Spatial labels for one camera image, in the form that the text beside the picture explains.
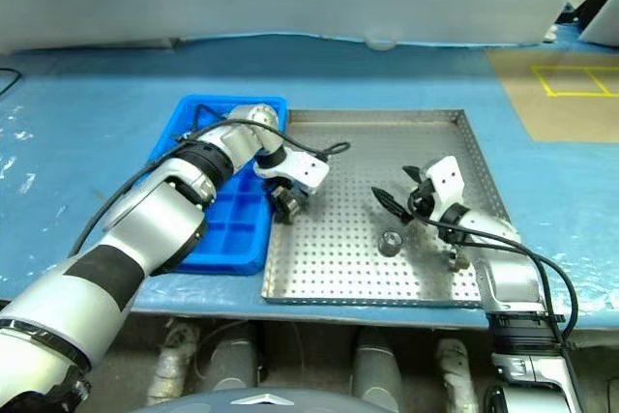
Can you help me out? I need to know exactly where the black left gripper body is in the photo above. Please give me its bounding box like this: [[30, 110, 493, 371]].
[[263, 177, 310, 202]]

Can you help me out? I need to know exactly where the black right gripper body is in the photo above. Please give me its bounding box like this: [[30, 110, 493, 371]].
[[407, 172, 439, 221]]

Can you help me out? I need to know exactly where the metal roller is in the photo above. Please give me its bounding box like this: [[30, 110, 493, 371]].
[[377, 229, 403, 258], [279, 194, 303, 223], [447, 249, 469, 273]]

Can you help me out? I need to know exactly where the blue plastic compartment tray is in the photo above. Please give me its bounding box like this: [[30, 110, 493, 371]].
[[146, 94, 290, 277]]

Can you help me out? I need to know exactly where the perforated steel tray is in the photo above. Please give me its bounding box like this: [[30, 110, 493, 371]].
[[260, 108, 515, 310]]

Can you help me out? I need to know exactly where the brown cardboard mat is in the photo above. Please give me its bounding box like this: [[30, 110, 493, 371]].
[[486, 47, 619, 144]]

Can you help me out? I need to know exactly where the dark grey rounded shape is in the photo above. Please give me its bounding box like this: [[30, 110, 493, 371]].
[[351, 328, 403, 400], [208, 323, 260, 391]]

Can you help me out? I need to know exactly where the yellow tape outline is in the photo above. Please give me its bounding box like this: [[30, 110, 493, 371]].
[[530, 64, 619, 98]]

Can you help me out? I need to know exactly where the white wrapped table leg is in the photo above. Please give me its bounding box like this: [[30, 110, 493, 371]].
[[433, 338, 481, 413], [146, 319, 202, 407]]

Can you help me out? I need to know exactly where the grey robot torso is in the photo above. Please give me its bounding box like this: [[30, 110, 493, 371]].
[[163, 386, 374, 413]]

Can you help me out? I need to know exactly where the dark background object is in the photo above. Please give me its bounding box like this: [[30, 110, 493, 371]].
[[553, 0, 605, 30]]

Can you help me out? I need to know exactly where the white slanted board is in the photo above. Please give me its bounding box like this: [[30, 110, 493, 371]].
[[577, 0, 619, 47]]

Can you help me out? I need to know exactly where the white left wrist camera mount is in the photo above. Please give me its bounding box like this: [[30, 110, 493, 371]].
[[252, 147, 331, 195]]

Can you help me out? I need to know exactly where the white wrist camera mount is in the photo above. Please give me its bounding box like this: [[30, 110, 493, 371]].
[[252, 147, 331, 195], [423, 155, 466, 223]]

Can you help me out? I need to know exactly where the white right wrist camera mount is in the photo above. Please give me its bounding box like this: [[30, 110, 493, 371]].
[[423, 155, 466, 223]]

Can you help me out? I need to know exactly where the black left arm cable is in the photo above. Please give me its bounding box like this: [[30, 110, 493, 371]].
[[67, 103, 352, 259]]

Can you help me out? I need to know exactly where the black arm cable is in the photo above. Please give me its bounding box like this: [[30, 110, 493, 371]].
[[67, 103, 352, 259], [408, 199, 580, 351]]

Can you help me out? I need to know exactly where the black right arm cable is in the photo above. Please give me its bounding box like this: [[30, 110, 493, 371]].
[[408, 199, 580, 351]]

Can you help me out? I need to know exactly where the thin black cable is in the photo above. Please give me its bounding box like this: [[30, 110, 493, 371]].
[[0, 67, 23, 96]]

